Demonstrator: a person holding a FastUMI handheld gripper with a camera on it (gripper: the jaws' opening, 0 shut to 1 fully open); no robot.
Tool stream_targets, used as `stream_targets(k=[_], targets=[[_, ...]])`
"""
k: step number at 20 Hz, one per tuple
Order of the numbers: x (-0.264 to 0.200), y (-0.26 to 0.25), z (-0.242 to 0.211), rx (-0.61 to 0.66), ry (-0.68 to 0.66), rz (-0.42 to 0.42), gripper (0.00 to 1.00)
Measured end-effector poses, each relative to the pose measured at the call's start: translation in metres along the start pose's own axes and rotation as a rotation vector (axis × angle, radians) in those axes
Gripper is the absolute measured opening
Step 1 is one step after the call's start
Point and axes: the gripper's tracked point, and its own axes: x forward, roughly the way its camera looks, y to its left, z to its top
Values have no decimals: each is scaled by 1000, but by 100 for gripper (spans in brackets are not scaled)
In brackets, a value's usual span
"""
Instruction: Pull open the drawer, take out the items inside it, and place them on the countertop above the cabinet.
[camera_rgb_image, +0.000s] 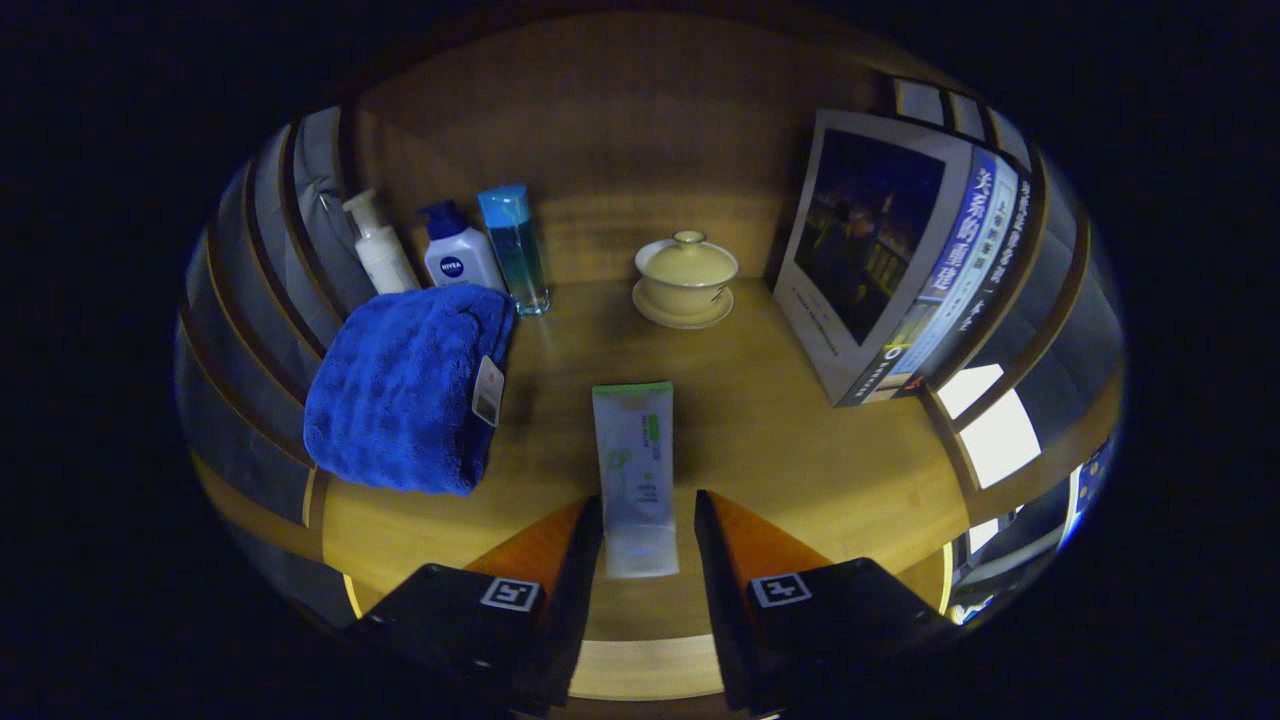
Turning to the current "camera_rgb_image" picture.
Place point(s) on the beige lidded tea cup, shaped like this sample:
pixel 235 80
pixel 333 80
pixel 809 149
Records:
pixel 685 275

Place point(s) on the wooden cabinet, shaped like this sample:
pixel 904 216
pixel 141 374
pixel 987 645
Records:
pixel 620 150

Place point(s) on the blue folded towel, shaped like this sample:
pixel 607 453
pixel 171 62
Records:
pixel 400 390

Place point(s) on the white green tube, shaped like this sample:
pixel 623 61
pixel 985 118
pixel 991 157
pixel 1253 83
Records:
pixel 635 470

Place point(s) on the book with dark photo cover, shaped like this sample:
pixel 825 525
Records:
pixel 860 240

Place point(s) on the white lotion bottle blue cap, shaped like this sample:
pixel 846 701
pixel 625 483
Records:
pixel 458 262

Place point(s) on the teal clear bottle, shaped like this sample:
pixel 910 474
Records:
pixel 518 255

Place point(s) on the wooden countertop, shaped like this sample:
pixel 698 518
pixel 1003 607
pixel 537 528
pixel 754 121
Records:
pixel 780 450

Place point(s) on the thin pale book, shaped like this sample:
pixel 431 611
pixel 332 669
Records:
pixel 985 250

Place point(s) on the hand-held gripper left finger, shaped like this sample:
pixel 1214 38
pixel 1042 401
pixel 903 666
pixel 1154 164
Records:
pixel 570 590

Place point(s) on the white pump bottle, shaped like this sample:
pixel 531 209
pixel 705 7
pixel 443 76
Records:
pixel 385 260

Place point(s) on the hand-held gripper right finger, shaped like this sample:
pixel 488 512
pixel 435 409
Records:
pixel 720 590

